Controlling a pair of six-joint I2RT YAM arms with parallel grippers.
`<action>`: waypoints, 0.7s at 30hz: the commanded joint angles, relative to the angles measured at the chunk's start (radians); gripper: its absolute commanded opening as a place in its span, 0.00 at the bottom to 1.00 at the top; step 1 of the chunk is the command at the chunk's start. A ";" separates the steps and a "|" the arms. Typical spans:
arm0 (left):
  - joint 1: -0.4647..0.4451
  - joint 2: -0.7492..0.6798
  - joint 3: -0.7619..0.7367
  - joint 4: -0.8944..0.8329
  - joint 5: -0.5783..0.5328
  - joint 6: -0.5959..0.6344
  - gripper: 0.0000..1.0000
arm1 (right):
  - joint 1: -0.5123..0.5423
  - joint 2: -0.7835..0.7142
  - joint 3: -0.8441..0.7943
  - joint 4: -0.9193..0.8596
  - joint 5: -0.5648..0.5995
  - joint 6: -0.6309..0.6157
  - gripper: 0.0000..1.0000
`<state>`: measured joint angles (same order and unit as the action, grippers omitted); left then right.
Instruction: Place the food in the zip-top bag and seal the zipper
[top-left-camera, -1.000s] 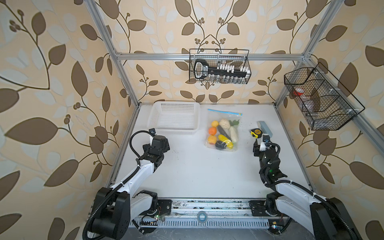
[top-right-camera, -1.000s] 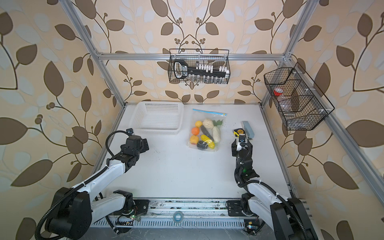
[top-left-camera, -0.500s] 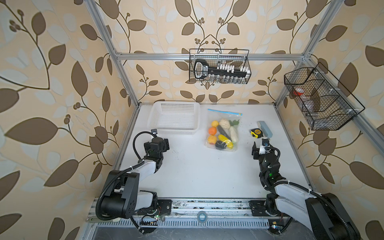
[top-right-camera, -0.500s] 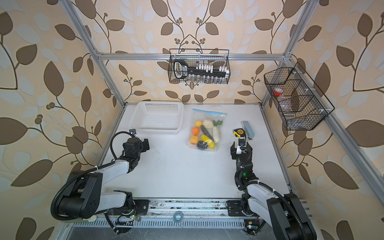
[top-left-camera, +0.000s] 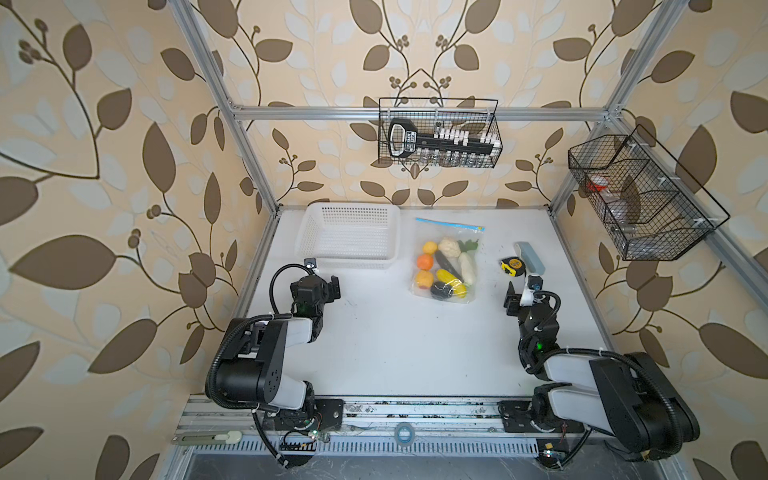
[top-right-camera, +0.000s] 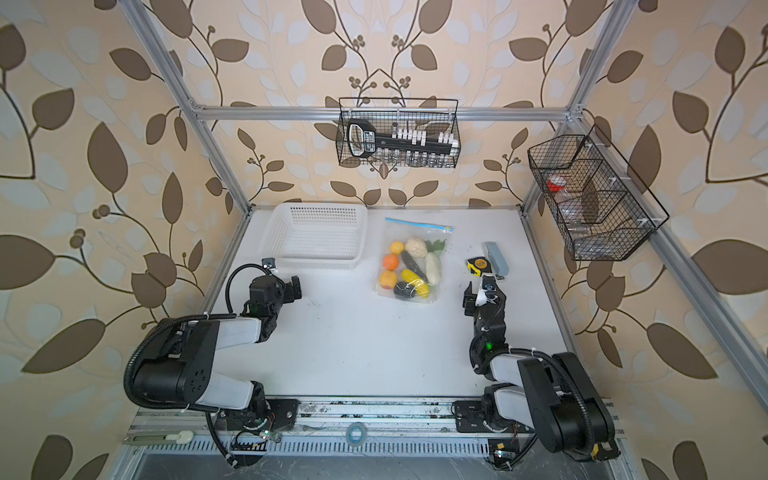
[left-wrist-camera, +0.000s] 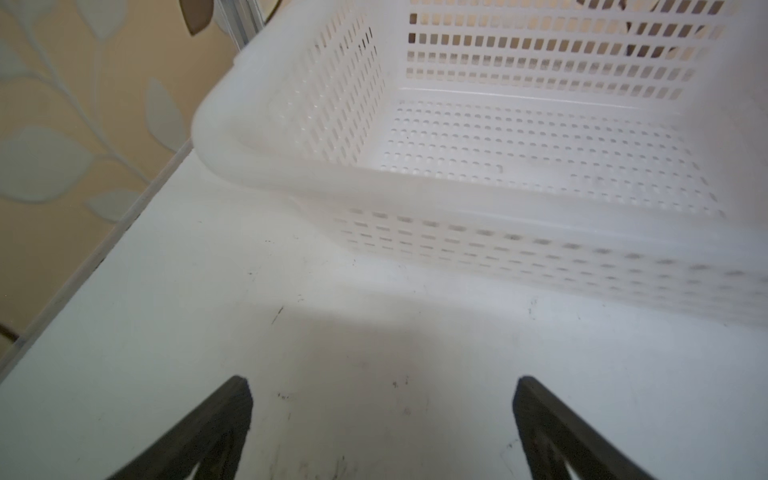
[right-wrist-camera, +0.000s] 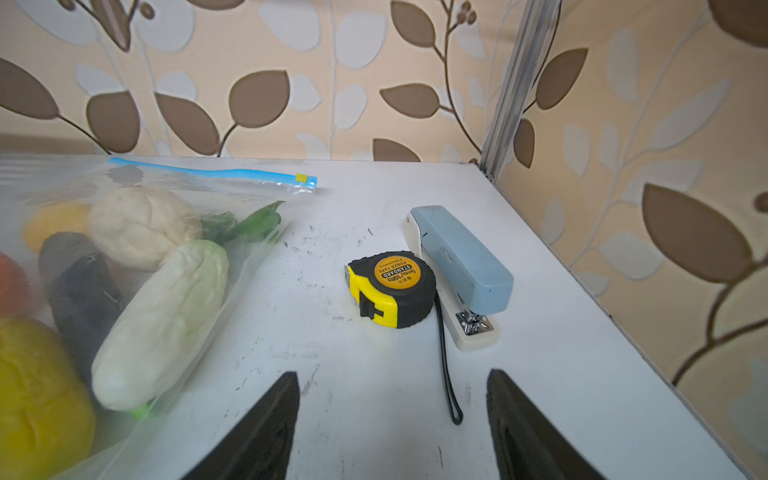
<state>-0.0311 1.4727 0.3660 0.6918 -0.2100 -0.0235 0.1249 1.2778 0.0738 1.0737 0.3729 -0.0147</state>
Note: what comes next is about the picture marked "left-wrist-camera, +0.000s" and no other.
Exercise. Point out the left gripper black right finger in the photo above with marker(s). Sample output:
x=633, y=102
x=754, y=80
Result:
x=559, y=444

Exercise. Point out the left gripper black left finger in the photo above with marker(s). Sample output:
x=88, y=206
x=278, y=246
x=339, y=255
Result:
x=206, y=444

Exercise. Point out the white plastic basket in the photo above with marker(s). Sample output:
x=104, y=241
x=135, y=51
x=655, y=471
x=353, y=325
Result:
x=614, y=149

